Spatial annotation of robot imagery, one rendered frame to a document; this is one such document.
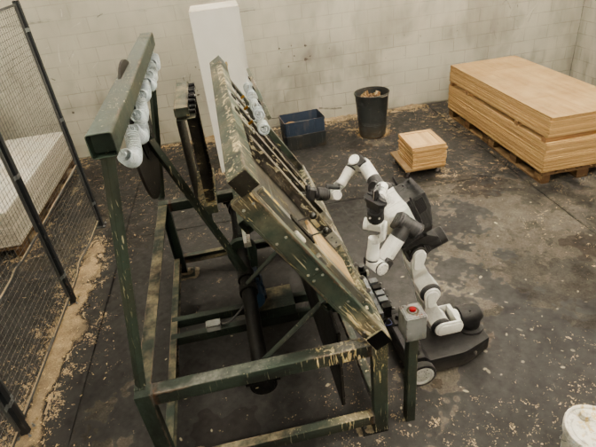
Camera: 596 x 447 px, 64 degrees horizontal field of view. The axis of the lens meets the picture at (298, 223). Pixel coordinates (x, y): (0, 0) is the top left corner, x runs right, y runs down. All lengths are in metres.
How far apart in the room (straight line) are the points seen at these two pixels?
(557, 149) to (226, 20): 4.01
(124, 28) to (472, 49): 5.35
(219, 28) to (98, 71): 2.39
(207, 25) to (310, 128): 2.00
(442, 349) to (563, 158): 3.18
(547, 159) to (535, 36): 3.60
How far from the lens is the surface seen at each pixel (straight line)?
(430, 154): 5.95
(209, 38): 6.14
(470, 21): 8.52
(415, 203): 2.80
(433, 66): 8.41
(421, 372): 3.47
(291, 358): 2.67
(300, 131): 6.92
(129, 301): 2.31
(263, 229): 2.08
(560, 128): 5.87
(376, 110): 7.00
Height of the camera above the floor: 2.76
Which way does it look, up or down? 32 degrees down
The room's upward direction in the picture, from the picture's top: 7 degrees counter-clockwise
